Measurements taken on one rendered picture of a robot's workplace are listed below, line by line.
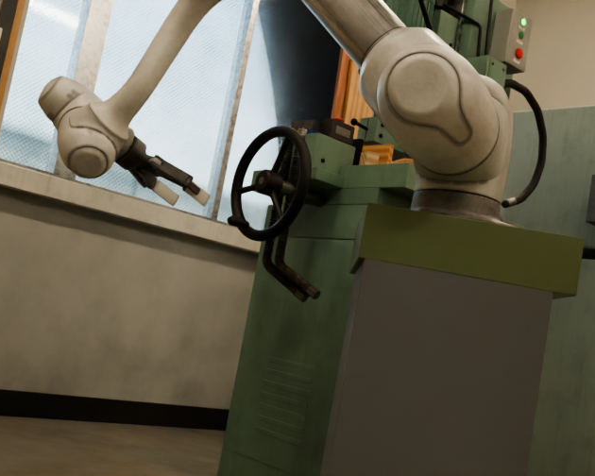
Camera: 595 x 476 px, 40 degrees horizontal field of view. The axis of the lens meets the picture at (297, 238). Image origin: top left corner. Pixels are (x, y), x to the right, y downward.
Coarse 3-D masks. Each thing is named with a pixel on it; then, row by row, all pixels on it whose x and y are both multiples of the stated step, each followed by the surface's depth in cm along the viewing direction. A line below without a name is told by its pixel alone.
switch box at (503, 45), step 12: (504, 12) 237; (516, 12) 236; (504, 24) 236; (516, 24) 236; (528, 24) 240; (504, 36) 235; (516, 36) 236; (528, 36) 240; (492, 48) 238; (504, 48) 235; (516, 48) 236; (504, 60) 234; (516, 72) 241
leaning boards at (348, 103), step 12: (348, 60) 385; (348, 72) 385; (336, 84) 381; (348, 84) 382; (336, 96) 379; (348, 96) 381; (360, 96) 386; (336, 108) 379; (348, 108) 380; (360, 108) 386; (348, 120) 380
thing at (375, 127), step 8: (360, 120) 226; (368, 120) 223; (376, 120) 221; (360, 128) 225; (368, 128) 222; (376, 128) 220; (384, 128) 222; (360, 136) 224; (368, 136) 222; (376, 136) 220; (384, 136) 222; (368, 144) 225; (400, 152) 227
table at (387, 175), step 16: (256, 176) 237; (288, 176) 210; (320, 176) 203; (336, 176) 206; (352, 176) 206; (368, 176) 202; (384, 176) 198; (400, 176) 194; (256, 192) 238; (400, 192) 199
